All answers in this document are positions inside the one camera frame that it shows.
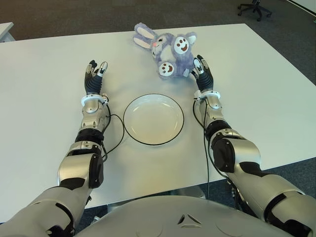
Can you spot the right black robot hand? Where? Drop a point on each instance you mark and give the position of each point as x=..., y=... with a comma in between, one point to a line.
x=206, y=81

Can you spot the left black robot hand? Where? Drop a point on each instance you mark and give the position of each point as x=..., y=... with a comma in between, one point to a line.
x=93, y=82

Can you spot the purple plush bunny doll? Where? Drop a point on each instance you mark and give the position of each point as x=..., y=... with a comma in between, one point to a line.
x=168, y=53

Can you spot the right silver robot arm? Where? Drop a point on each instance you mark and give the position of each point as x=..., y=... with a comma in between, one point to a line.
x=247, y=150

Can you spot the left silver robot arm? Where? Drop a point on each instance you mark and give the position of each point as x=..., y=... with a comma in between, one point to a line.
x=74, y=163

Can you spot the white plate with black rim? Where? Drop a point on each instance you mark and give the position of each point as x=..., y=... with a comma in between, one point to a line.
x=153, y=119

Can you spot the black office chair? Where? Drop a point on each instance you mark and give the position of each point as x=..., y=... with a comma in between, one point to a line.
x=256, y=7

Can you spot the white side table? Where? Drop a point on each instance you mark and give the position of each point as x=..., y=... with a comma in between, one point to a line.
x=5, y=30

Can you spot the silver robot torso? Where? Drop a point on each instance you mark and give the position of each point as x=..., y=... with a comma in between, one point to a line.
x=172, y=217

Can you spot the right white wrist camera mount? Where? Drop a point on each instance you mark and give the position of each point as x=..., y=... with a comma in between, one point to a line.
x=216, y=94

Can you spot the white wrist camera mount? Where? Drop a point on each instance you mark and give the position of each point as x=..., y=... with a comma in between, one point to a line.
x=84, y=99
x=216, y=94

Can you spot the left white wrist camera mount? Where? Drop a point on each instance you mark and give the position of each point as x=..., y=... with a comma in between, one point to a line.
x=84, y=99

